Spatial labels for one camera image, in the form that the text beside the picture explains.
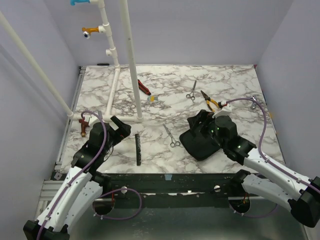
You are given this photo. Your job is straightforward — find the white PVC pipe frame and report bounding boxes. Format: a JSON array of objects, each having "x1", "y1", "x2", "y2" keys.
[{"x1": 0, "y1": 0, "x2": 143, "y2": 122}]

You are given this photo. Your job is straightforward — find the black hair comb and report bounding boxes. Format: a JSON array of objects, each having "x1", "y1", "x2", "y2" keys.
[{"x1": 134, "y1": 133, "x2": 142, "y2": 166}]

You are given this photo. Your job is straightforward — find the silver hair scissors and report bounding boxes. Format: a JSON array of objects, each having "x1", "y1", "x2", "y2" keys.
[{"x1": 162, "y1": 123, "x2": 181, "y2": 148}]

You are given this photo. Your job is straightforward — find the yellow handled pliers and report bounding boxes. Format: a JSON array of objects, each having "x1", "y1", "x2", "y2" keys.
[{"x1": 200, "y1": 90, "x2": 220, "y2": 113}]

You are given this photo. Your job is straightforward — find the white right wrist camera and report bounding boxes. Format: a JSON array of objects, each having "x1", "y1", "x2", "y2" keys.
[{"x1": 213, "y1": 101, "x2": 233, "y2": 118}]

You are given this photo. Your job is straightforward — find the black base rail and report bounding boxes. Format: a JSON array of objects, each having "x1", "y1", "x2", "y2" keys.
[{"x1": 89, "y1": 173, "x2": 249, "y2": 215}]

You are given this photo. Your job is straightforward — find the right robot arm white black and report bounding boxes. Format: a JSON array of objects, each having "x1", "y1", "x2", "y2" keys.
[{"x1": 187, "y1": 110, "x2": 320, "y2": 228}]

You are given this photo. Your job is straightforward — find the brown brass valve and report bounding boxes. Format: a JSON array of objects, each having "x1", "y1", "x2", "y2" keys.
[{"x1": 78, "y1": 118, "x2": 90, "y2": 137}]

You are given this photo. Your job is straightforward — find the orange tap on pipe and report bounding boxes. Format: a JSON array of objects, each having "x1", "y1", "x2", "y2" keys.
[{"x1": 81, "y1": 27, "x2": 100, "y2": 39}]

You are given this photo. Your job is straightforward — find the chrome faucet tap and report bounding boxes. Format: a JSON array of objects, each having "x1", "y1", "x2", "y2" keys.
[{"x1": 250, "y1": 95, "x2": 263, "y2": 110}]

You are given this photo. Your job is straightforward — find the red black utility knife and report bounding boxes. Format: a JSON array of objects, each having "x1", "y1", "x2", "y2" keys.
[{"x1": 137, "y1": 79, "x2": 151, "y2": 96}]

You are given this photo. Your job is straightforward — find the black zip tool case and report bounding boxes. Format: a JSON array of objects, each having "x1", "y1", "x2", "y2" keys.
[{"x1": 179, "y1": 109, "x2": 222, "y2": 162}]

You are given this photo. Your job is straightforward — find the silver thinning scissors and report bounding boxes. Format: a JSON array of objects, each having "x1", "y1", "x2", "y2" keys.
[{"x1": 185, "y1": 80, "x2": 197, "y2": 102}]

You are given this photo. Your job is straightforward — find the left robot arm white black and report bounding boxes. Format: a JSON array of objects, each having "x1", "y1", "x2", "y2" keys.
[{"x1": 23, "y1": 116, "x2": 131, "y2": 240}]

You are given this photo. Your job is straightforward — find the aluminium extrusion frame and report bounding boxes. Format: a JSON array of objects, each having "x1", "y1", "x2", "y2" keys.
[{"x1": 35, "y1": 66, "x2": 87, "y2": 219}]

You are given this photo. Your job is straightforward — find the blue tap on pipe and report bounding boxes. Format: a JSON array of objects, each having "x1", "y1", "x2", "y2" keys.
[{"x1": 69, "y1": 0, "x2": 90, "y2": 6}]

